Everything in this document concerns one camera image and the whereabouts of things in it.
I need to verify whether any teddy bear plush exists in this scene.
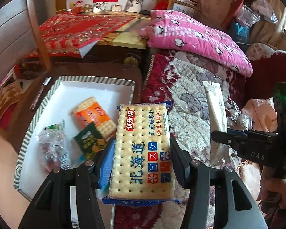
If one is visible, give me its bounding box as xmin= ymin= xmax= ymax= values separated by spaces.
xmin=82 ymin=4 xmax=93 ymax=13

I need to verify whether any wooden cabinet table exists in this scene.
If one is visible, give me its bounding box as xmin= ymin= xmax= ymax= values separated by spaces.
xmin=83 ymin=11 xmax=151 ymax=66

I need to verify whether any teal bag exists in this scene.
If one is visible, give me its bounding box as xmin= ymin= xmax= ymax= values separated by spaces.
xmin=228 ymin=20 xmax=250 ymax=44

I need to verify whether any pink penguin quilt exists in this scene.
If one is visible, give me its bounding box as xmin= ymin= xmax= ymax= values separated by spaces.
xmin=140 ymin=10 xmax=253 ymax=77

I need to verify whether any white striped tray box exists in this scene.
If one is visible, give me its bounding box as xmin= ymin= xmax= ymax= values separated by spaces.
xmin=13 ymin=75 xmax=136 ymax=229

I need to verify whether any santa plush toy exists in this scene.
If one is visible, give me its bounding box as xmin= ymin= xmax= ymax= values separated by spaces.
xmin=72 ymin=1 xmax=84 ymax=14

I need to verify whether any small framed photo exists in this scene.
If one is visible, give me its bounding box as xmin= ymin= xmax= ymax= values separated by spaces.
xmin=111 ymin=4 xmax=122 ymax=11

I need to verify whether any long white snack pack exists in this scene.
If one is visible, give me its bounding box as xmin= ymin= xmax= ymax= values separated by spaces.
xmin=202 ymin=81 xmax=231 ymax=167

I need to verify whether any wooden chair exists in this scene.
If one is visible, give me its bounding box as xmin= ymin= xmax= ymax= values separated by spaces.
xmin=0 ymin=0 xmax=51 ymax=83

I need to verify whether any large wedding photo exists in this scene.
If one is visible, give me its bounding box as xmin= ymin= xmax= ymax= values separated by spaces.
xmin=124 ymin=0 xmax=144 ymax=12

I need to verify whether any wooden shelf rack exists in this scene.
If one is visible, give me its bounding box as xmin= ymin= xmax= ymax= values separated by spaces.
xmin=167 ymin=0 xmax=198 ymax=17

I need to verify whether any small green white snack pack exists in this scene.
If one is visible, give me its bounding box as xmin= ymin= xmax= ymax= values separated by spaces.
xmin=44 ymin=120 xmax=68 ymax=148

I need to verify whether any clear bag of dried dates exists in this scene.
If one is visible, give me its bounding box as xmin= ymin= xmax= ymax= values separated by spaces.
xmin=37 ymin=131 xmax=71 ymax=174

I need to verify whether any pink plastic bag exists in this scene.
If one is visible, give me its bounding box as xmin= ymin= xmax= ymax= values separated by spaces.
xmin=241 ymin=97 xmax=277 ymax=132

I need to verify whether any orange soda cracker pack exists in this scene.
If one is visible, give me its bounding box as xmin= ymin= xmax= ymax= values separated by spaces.
xmin=70 ymin=97 xmax=117 ymax=141

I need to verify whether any silver grey snack pack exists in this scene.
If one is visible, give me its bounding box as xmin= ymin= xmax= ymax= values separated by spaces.
xmin=227 ymin=101 xmax=253 ymax=130

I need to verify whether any red embroidered tablecloth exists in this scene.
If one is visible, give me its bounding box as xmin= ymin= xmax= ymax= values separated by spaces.
xmin=24 ymin=13 xmax=135 ymax=59

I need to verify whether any Hokkaido cracker pack blue white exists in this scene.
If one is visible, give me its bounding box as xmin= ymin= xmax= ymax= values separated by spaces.
xmin=103 ymin=101 xmax=178 ymax=207

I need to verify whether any dark green cracker pack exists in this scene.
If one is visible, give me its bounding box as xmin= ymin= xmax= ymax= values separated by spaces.
xmin=74 ymin=123 xmax=106 ymax=160

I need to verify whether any person's right hand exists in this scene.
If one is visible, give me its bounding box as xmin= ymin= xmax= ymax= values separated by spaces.
xmin=257 ymin=166 xmax=286 ymax=209

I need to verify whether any brown checkered cushion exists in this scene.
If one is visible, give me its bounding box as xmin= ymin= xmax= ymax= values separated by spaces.
xmin=0 ymin=81 xmax=23 ymax=119

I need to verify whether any floral fleece blanket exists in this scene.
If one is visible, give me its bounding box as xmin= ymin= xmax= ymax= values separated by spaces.
xmin=114 ymin=50 xmax=265 ymax=229

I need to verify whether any dark wooden side table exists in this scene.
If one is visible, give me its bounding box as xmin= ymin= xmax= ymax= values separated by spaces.
xmin=7 ymin=63 xmax=142 ymax=152

